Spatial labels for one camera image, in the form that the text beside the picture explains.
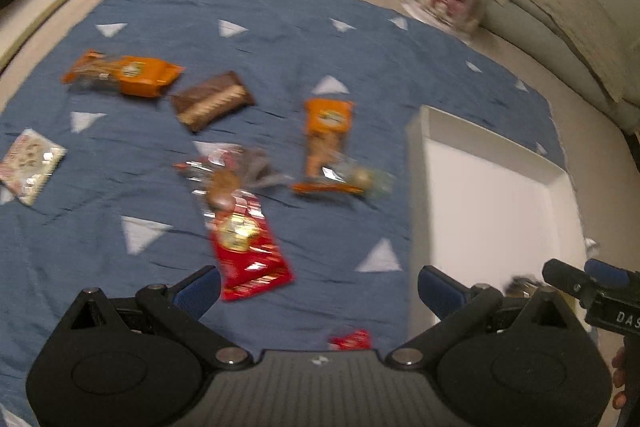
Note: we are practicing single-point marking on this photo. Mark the orange snack packet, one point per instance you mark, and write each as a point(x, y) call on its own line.
point(325, 132)
point(132, 74)

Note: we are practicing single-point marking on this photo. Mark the beige textured duvet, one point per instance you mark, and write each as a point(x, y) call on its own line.
point(575, 7)

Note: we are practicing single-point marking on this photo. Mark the silver foil wrapper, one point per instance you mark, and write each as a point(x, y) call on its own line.
point(591, 247)

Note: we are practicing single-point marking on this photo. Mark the brown chocolate bar packet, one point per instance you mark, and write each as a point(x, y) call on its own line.
point(212, 99)

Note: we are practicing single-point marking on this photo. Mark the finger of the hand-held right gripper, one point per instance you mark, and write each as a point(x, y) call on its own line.
point(565, 277)
point(607, 274)

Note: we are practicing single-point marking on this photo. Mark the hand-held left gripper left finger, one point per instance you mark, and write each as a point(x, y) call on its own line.
point(200, 292)

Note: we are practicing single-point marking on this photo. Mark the white and pink snack packet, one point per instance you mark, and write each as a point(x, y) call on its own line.
point(29, 166)

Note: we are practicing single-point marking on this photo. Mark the blue triangle-print blanket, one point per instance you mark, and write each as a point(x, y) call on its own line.
point(280, 57)

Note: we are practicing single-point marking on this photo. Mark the small red snack packet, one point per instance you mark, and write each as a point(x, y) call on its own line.
point(351, 340)

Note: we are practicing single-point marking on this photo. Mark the clear wrapped candy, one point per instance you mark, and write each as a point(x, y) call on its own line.
point(367, 179)

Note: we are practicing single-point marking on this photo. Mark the person's right hand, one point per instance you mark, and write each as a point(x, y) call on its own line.
point(619, 374)

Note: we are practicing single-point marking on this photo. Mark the white cardboard box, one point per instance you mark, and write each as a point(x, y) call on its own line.
point(485, 212)

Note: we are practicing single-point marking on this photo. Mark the grey comforter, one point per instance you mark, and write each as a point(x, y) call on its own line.
point(550, 67)

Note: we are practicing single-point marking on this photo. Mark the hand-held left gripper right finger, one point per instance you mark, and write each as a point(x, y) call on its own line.
point(440, 293)

